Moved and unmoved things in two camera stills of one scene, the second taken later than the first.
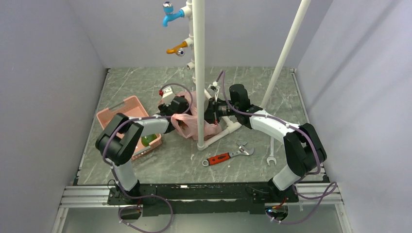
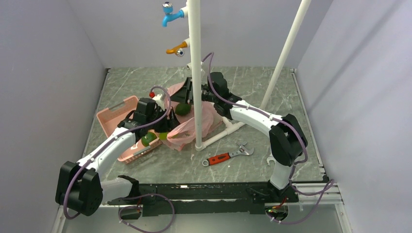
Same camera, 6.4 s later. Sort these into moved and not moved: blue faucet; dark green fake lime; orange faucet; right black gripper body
Moved: right black gripper body
Not moved: dark green fake lime; blue faucet; orange faucet
